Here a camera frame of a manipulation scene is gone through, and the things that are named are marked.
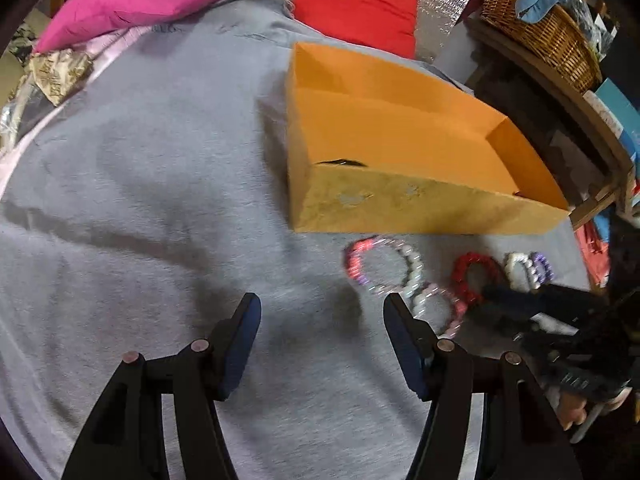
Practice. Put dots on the person's right hand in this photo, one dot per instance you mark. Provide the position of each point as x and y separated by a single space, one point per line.
574 410

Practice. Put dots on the black and white patterned cloth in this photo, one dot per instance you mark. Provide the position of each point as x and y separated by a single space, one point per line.
21 42

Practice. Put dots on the wooden shelf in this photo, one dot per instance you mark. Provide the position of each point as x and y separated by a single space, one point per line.
575 110

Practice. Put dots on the orange cardboard box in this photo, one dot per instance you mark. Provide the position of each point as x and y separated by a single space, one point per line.
400 125

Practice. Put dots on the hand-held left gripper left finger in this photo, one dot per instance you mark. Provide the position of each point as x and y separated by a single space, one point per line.
242 350

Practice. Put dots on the clear plastic bag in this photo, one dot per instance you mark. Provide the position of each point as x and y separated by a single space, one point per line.
22 110

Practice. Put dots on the red pillow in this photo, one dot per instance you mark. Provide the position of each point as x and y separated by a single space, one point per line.
355 0

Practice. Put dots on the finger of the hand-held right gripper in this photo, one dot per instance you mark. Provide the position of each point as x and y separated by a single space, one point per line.
542 347
530 300

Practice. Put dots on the teal board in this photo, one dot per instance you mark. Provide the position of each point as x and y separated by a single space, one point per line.
617 105

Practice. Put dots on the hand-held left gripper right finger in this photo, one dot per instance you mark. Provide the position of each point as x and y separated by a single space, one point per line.
407 350

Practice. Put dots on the wicker basket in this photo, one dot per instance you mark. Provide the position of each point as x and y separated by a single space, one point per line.
550 40

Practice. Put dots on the grey blanket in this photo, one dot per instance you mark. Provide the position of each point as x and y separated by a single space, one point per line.
150 185

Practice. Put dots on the red cloth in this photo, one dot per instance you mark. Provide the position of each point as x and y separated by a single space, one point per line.
592 255

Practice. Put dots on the beige patterned cloth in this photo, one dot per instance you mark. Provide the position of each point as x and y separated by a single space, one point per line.
60 75

